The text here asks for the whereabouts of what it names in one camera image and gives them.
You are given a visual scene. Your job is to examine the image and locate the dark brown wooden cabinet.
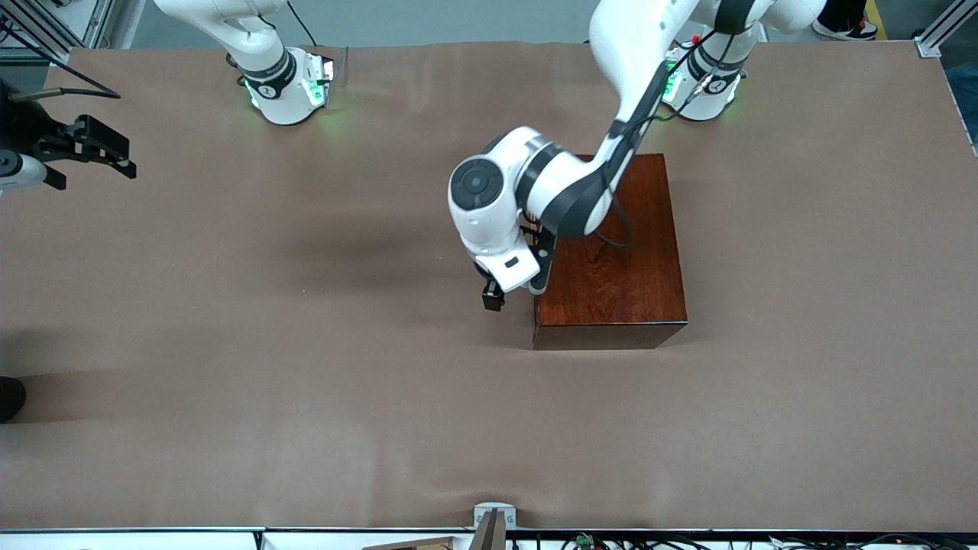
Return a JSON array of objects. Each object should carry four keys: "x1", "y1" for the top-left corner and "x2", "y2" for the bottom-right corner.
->
[{"x1": 533, "y1": 153, "x2": 688, "y2": 351}]

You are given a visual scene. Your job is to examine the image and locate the black round knob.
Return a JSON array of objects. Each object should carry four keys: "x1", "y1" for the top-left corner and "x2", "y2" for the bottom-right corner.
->
[{"x1": 0, "y1": 377, "x2": 27, "y2": 423}]

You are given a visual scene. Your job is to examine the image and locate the brown table cloth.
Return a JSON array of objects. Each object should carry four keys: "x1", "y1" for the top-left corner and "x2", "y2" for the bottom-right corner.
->
[{"x1": 0, "y1": 42, "x2": 978, "y2": 532}]

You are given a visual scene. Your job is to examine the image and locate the tan board piece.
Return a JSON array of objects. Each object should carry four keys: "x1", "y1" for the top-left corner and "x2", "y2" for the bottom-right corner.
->
[{"x1": 361, "y1": 536, "x2": 459, "y2": 550}]

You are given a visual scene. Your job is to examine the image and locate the black shoe with orange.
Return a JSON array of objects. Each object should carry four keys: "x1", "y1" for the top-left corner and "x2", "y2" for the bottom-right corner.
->
[{"x1": 812, "y1": 0, "x2": 878, "y2": 40}]

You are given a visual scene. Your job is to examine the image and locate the aluminium profile beam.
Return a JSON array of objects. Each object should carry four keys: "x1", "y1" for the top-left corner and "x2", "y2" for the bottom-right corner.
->
[{"x1": 915, "y1": 0, "x2": 978, "y2": 58}]

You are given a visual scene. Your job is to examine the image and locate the aluminium frame with dark bars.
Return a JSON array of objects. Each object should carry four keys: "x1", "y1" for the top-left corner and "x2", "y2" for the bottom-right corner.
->
[{"x1": 0, "y1": 0, "x2": 115, "y2": 66}]

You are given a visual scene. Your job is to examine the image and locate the grey metal camera bracket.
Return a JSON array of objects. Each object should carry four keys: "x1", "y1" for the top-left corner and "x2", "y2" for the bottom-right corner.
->
[{"x1": 468, "y1": 502, "x2": 517, "y2": 550}]

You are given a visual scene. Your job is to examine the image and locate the black right base cable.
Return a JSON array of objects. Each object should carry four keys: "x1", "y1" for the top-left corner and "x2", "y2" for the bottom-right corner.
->
[{"x1": 287, "y1": 0, "x2": 322, "y2": 47}]

